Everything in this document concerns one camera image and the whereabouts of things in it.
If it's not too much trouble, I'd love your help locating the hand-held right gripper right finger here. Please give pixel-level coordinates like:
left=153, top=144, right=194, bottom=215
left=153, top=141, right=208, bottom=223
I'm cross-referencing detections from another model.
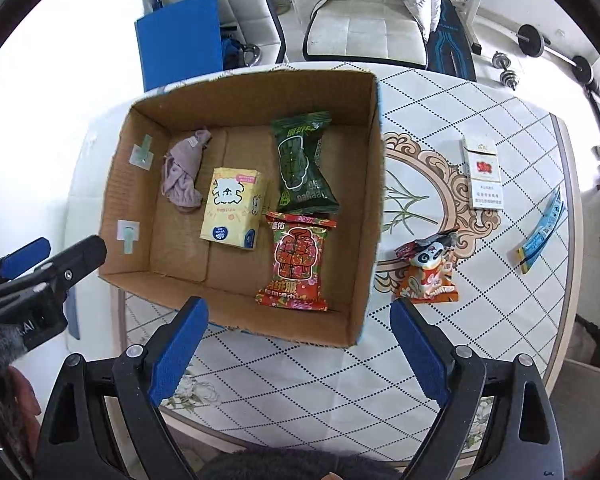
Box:
left=389, top=297, right=574, bottom=480

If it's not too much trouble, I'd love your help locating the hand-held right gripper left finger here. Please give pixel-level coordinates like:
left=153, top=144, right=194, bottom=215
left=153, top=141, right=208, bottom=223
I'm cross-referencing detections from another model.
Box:
left=35, top=296, right=210, bottom=480

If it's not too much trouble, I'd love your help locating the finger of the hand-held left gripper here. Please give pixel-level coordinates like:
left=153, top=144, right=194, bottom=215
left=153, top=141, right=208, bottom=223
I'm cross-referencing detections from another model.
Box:
left=0, top=237, right=52, bottom=288
left=10, top=235, right=108, bottom=292

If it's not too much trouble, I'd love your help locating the orange panda snack packet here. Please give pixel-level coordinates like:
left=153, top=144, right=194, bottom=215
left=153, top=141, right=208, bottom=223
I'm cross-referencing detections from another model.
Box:
left=392, top=230, right=460, bottom=305

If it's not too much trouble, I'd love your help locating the brown cardboard box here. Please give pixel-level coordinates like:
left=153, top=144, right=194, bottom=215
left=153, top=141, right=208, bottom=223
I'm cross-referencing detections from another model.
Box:
left=97, top=71, right=386, bottom=348

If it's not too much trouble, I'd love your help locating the person's left forearm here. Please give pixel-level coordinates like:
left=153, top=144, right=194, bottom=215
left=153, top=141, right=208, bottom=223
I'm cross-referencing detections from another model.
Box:
left=0, top=325, right=40, bottom=478

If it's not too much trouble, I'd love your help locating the mauve crumpled cloth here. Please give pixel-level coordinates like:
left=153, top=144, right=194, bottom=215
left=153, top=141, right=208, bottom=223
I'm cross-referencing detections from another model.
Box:
left=161, top=129, right=213, bottom=213

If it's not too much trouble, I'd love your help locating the red snack packet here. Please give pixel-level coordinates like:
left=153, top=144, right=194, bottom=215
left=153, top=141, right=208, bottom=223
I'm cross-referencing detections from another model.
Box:
left=254, top=211, right=338, bottom=312

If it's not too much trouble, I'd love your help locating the yellow tissue pack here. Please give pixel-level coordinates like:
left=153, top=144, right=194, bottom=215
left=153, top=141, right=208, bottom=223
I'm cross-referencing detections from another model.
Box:
left=200, top=166, right=270, bottom=251

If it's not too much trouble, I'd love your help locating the blue strip packet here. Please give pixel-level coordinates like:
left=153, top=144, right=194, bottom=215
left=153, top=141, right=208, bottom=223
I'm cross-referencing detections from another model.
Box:
left=516, top=187, right=566, bottom=275

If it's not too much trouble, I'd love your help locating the white cigarette pack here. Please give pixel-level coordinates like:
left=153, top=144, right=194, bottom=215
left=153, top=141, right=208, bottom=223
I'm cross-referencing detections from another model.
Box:
left=460, top=136, right=504, bottom=211

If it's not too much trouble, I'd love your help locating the green snack packet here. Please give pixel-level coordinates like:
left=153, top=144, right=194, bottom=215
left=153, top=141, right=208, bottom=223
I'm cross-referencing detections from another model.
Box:
left=271, top=111, right=341, bottom=215

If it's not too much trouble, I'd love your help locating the blue board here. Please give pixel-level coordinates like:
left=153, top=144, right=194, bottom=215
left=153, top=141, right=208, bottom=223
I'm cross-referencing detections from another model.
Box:
left=134, top=0, right=224, bottom=93

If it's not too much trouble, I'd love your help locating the small dumbbell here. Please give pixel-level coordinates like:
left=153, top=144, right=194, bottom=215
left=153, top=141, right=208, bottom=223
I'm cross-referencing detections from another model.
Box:
left=491, top=55, right=521, bottom=91

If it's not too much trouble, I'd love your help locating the black and blue mat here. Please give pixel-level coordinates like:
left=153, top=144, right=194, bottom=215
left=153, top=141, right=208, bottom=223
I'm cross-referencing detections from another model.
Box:
left=425, top=0, right=477, bottom=82

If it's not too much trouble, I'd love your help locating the black barbell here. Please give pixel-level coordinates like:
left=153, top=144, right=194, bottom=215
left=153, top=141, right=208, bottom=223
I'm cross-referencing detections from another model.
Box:
left=519, top=24, right=595, bottom=85

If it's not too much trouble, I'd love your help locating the white exercise machine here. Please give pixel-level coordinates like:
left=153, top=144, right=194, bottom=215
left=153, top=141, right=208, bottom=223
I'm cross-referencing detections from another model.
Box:
left=450, top=0, right=536, bottom=53

